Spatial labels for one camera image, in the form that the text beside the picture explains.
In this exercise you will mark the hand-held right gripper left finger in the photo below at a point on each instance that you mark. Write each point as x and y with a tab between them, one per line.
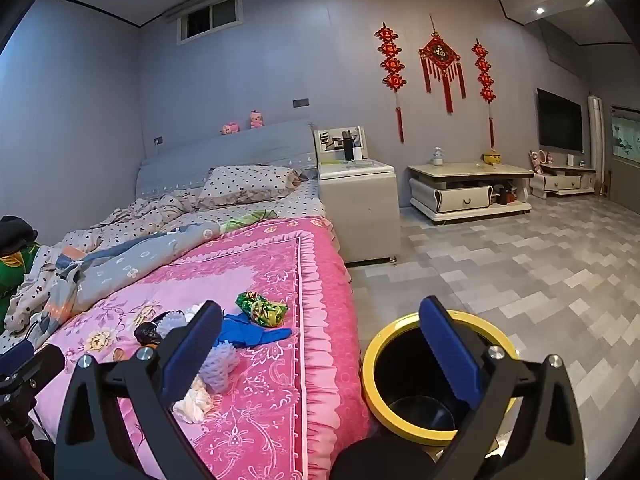
187	355

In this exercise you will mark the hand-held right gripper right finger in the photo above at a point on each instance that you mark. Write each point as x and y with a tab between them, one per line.
450	355

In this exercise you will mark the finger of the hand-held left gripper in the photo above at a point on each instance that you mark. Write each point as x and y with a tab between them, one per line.
47	362

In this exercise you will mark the lavender foam fruit net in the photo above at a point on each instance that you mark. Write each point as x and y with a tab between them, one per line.
220	365

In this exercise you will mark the black plastic bag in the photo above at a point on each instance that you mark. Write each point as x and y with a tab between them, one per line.
146	332

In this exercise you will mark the beige tissue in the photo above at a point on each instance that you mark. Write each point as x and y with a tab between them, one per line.
192	402

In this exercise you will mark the black bin with yellow rim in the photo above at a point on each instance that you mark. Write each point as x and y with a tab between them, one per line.
400	375

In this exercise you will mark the blue rubber glove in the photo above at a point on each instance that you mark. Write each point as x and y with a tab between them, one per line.
250	332

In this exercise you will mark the green candy wrapper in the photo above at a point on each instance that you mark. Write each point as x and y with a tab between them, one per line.
260	310

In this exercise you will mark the green floral folded blanket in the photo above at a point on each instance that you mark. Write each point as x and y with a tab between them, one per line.
15	270

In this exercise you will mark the pink floral blanket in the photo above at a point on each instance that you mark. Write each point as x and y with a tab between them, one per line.
280	270

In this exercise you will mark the black cloth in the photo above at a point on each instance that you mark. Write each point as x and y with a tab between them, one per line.
15	232

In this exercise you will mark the polka dot quilt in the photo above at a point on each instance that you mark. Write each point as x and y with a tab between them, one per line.
150	212

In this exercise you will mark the light green floral cloth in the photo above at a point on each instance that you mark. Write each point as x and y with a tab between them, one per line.
247	219

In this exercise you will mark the cream TV stand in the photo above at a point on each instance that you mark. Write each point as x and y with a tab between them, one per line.
465	197

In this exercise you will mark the cream nightstand cabinet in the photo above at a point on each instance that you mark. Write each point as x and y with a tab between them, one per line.
360	210

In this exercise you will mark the polka dot pillow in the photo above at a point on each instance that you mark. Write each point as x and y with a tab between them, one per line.
245	182

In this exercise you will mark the polka dot bed sheet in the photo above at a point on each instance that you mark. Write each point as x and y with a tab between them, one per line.
300	200

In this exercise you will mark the white spray bottle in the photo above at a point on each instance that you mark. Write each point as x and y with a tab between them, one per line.
438	157

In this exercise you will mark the yellow pot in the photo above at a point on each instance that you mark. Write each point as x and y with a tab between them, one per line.
491	158

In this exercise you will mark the grey bed headboard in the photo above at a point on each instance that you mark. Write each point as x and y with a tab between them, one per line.
225	152

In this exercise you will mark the cream television stand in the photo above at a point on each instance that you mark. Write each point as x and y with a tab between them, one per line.
560	180

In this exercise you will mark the pink toys on stand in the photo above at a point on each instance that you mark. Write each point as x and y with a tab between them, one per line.
537	159

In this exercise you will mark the white cup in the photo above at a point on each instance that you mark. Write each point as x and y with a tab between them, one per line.
357	154

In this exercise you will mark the pink plush toy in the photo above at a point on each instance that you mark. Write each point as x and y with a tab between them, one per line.
230	129
257	120

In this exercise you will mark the black bottle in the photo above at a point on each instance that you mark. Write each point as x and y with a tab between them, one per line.
348	147

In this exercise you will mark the white picture box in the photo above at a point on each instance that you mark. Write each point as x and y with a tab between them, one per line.
330	142

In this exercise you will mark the black television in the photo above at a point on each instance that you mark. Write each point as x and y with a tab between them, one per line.
560	122

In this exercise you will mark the white standing air conditioner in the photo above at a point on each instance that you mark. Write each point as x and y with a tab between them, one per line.
595	140

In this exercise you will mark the red diamond knot decoration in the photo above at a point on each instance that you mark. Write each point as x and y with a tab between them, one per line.
440	55

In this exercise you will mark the framed wall painting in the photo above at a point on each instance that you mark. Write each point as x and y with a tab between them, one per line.
625	135

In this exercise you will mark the small wall window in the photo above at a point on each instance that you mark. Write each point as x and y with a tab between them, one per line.
210	17

